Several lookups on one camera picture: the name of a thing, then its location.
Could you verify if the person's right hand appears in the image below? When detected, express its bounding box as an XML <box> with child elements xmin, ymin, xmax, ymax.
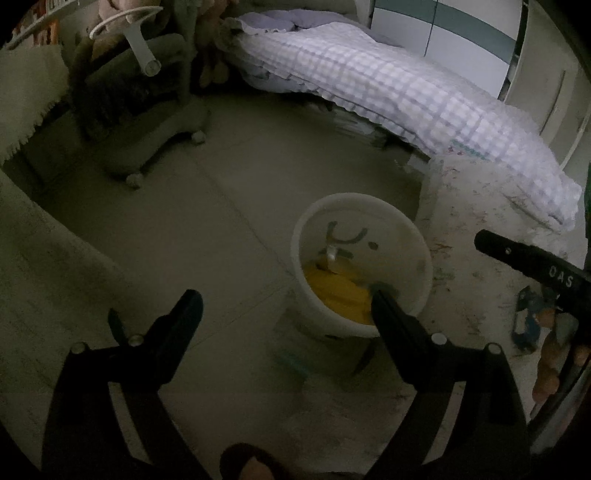
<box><xmin>531</xmin><ymin>305</ymin><xmax>591</xmax><ymax>404</ymax></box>

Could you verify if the white plastic waste bin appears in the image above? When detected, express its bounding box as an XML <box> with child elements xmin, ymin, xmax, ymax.
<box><xmin>290</xmin><ymin>193</ymin><xmax>434</xmax><ymax>340</ymax></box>

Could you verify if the pink plush toy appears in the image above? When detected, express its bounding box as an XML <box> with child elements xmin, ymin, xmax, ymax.
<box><xmin>95</xmin><ymin>0</ymin><xmax>163</xmax><ymax>29</ymax></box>

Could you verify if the dark slipper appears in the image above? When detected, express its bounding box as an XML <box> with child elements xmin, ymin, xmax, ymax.
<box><xmin>220</xmin><ymin>442</ymin><xmax>297</xmax><ymax>480</ymax></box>

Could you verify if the cream fringed blanket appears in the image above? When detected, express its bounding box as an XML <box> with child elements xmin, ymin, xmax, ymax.
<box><xmin>0</xmin><ymin>45</ymin><xmax>71</xmax><ymax>164</ymax></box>

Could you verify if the white ring armrest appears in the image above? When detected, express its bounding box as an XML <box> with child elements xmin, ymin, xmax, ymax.
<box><xmin>89</xmin><ymin>7</ymin><xmax>163</xmax><ymax>78</ymax></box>

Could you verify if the lilac pillow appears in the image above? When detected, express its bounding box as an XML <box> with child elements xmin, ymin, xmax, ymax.
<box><xmin>235</xmin><ymin>9</ymin><xmax>356</xmax><ymax>34</ymax></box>

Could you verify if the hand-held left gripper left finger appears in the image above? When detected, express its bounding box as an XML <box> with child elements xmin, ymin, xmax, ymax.
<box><xmin>41</xmin><ymin>290</ymin><xmax>208</xmax><ymax>480</ymax></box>

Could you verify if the blue plastic wrapper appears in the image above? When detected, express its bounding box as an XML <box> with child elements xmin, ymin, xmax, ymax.
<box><xmin>512</xmin><ymin>285</ymin><xmax>557</xmax><ymax>354</ymax></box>

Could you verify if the white shelf rail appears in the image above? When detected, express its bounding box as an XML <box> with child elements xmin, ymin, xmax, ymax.
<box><xmin>0</xmin><ymin>0</ymin><xmax>80</xmax><ymax>51</ymax></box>

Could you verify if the pale door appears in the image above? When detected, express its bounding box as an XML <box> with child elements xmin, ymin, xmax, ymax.
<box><xmin>502</xmin><ymin>0</ymin><xmax>591</xmax><ymax>164</ymax></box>

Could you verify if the brown plush toy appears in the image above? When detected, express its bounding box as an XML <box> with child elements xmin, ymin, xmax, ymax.
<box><xmin>196</xmin><ymin>0</ymin><xmax>234</xmax><ymax>89</ymax></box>

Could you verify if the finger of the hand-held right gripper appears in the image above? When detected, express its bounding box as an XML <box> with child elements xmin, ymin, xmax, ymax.
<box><xmin>475</xmin><ymin>230</ymin><xmax>541</xmax><ymax>280</ymax></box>

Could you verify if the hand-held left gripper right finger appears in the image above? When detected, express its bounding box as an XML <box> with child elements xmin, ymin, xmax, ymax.
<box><xmin>365</xmin><ymin>286</ymin><xmax>532</xmax><ymax>480</ymax></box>

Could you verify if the grey wheeled chair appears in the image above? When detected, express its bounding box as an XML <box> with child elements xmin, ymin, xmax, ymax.
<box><xmin>68</xmin><ymin>32</ymin><xmax>209</xmax><ymax>190</ymax></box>

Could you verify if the yellow orange peel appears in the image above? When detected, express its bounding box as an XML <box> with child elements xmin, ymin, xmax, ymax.
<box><xmin>304</xmin><ymin>267</ymin><xmax>376</xmax><ymax>325</ymax></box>

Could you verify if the white plastic piece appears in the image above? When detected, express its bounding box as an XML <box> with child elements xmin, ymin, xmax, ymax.
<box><xmin>320</xmin><ymin>246</ymin><xmax>352</xmax><ymax>274</ymax></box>

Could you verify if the bed with checkered quilt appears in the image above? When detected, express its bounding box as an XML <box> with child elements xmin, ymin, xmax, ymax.
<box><xmin>217</xmin><ymin>18</ymin><xmax>583</xmax><ymax>232</ymax></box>

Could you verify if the white and teal wardrobe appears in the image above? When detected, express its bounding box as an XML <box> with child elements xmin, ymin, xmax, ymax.
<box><xmin>368</xmin><ymin>0</ymin><xmax>528</xmax><ymax>100</ymax></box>

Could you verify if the pale floral cover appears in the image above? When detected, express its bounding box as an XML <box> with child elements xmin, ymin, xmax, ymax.
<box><xmin>0</xmin><ymin>173</ymin><xmax>134</xmax><ymax>444</ymax></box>

